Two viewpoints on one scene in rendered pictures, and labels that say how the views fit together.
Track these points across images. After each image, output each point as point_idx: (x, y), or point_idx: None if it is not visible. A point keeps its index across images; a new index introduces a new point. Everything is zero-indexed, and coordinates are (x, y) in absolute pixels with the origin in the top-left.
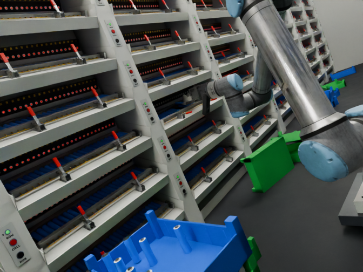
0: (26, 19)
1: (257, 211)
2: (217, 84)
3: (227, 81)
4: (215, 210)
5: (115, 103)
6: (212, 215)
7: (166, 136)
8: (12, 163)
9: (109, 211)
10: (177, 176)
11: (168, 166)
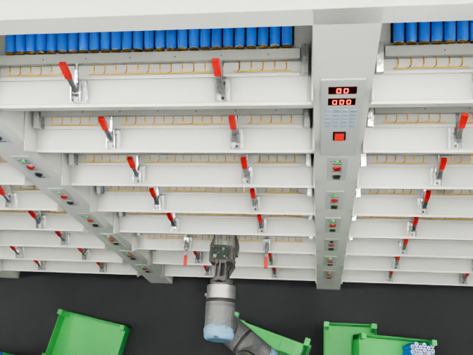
0: None
1: (191, 346)
2: (206, 306)
3: (204, 326)
4: (203, 280)
5: (61, 225)
6: (191, 282)
7: (138, 251)
8: None
9: (44, 252)
10: (141, 267)
11: (129, 260)
